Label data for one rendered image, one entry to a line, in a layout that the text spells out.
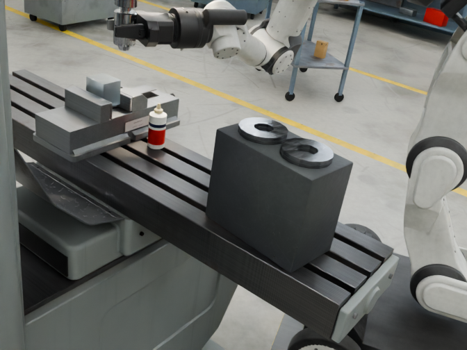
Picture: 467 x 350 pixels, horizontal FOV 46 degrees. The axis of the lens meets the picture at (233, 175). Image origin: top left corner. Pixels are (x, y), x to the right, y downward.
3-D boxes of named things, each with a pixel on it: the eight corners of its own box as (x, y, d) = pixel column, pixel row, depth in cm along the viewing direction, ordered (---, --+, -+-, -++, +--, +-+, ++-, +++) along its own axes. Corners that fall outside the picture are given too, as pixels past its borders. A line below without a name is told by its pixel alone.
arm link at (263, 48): (217, 42, 138) (245, 61, 156) (244, 66, 134) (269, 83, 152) (244, 7, 136) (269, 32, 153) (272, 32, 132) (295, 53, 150)
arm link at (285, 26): (263, 43, 159) (297, -27, 145) (294, 70, 155) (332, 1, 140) (238, 48, 151) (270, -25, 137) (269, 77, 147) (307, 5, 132)
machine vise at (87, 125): (141, 106, 150) (144, 67, 145) (181, 124, 143) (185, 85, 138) (30, 139, 125) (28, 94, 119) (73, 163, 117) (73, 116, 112)
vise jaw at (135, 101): (112, 92, 138) (112, 77, 136) (147, 107, 132) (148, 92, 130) (94, 96, 133) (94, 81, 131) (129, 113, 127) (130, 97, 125)
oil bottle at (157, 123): (156, 140, 133) (158, 98, 127) (167, 146, 131) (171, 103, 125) (143, 145, 130) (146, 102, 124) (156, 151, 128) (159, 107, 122)
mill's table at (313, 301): (22, 91, 169) (21, 67, 165) (394, 285, 108) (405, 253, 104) (-52, 107, 152) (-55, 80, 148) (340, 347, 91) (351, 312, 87)
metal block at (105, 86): (103, 96, 131) (103, 72, 128) (119, 104, 128) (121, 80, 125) (85, 101, 127) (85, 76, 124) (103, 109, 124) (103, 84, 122)
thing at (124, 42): (109, 44, 116) (110, 15, 113) (119, 39, 120) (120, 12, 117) (128, 48, 115) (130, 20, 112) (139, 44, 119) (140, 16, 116)
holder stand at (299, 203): (246, 198, 114) (261, 110, 105) (331, 250, 102) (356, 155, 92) (204, 215, 106) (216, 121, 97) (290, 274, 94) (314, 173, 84)
